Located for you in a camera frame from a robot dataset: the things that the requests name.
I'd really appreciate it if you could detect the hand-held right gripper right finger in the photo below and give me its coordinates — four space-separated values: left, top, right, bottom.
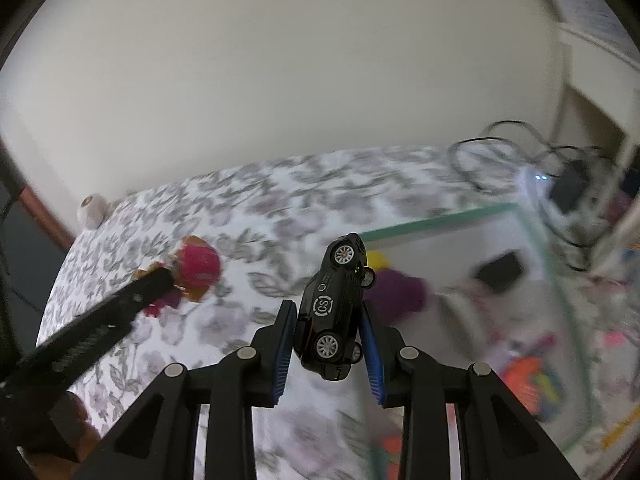
359 300 581 480

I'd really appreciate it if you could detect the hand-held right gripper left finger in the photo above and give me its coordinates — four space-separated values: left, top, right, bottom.
75 299 298 480

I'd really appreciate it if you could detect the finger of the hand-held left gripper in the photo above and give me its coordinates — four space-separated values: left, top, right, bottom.
15 266 176 396

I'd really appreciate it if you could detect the black toy car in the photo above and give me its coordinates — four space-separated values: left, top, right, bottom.
292 232 377 381

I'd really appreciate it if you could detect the purple round toy yellow cap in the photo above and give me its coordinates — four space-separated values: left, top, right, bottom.
367 252 431 321

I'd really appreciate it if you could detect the white smartwatch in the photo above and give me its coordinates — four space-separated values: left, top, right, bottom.
440 280 493 356

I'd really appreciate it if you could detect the doll with pink hair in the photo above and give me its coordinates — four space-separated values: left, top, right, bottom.
134 236 222 318

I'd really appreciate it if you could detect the person's left hand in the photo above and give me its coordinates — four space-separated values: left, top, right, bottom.
22 392 91 480

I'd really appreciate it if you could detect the dark cabinet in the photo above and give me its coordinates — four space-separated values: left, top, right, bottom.
0 150 76 351

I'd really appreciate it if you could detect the floral fleece blanket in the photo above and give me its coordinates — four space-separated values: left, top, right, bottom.
37 145 640 480

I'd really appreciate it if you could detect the white power strip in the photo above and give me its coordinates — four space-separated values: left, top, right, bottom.
517 162 596 231

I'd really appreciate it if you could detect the white shelf unit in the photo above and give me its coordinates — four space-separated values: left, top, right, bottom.
550 20 640 271

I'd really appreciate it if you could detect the black charger with cables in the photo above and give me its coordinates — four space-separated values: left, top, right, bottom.
448 120 621 271

